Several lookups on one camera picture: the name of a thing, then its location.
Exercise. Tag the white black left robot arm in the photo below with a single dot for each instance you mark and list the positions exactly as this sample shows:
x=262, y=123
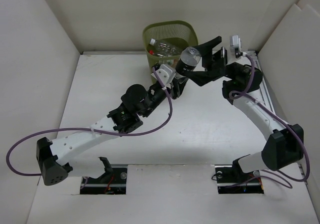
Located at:
x=56, y=158

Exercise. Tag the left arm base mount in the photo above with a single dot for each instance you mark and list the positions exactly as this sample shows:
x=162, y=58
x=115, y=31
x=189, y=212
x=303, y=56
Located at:
x=116, y=184

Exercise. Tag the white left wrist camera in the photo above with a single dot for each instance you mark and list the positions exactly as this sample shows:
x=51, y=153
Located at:
x=166, y=73

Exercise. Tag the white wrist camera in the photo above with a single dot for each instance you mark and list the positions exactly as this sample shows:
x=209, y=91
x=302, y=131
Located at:
x=166, y=73
x=235, y=46

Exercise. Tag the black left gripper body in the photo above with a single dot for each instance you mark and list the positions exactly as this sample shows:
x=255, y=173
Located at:
x=173, y=90

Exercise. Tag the black label plastic bottle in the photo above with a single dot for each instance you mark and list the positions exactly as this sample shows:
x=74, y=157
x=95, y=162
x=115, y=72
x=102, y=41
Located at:
x=188, y=60

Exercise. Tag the red cap plastic bottle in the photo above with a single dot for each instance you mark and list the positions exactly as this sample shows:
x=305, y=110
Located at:
x=168, y=47

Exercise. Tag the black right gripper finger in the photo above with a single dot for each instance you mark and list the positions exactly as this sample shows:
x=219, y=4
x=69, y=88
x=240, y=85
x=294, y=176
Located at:
x=202, y=78
x=206, y=48

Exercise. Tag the green plastic waste bin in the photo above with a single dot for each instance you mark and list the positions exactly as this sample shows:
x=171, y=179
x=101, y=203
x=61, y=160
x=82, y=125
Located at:
x=176, y=32

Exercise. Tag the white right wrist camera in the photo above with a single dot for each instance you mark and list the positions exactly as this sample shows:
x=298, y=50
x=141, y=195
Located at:
x=235, y=46

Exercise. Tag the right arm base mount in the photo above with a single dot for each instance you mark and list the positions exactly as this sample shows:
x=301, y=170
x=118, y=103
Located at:
x=230, y=181

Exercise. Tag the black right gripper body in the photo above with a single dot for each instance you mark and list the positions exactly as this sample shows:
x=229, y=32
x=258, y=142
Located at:
x=220, y=60

